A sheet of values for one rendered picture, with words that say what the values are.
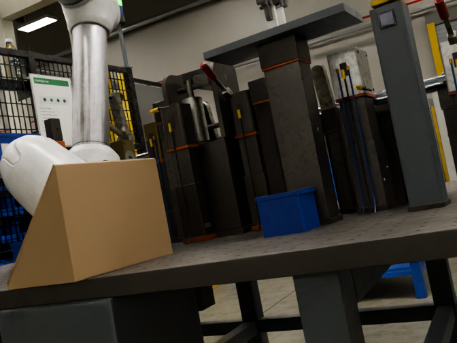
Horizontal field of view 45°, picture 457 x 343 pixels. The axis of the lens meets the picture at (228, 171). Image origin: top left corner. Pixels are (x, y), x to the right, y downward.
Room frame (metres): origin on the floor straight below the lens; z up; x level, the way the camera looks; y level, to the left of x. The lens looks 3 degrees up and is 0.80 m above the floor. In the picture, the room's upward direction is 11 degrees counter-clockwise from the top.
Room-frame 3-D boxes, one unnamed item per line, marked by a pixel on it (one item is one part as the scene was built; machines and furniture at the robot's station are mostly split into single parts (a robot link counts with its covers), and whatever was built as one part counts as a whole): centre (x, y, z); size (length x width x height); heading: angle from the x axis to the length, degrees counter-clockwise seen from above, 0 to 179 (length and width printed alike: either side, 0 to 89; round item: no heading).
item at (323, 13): (1.33, -0.19, 1.16); 0.37 x 0.14 x 0.02; 60
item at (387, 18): (1.16, -0.39, 1.11); 0.03 x 0.01 x 0.03; 60
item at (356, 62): (1.41, -0.35, 0.90); 0.13 x 0.08 x 0.41; 150
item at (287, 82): (1.33, -0.19, 0.92); 0.10 x 0.08 x 0.45; 60
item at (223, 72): (1.60, 0.03, 0.95); 0.18 x 0.13 x 0.49; 60
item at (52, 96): (2.33, 0.67, 1.30); 0.23 x 0.02 x 0.31; 150
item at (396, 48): (1.20, -0.41, 0.92); 0.08 x 0.08 x 0.44; 60
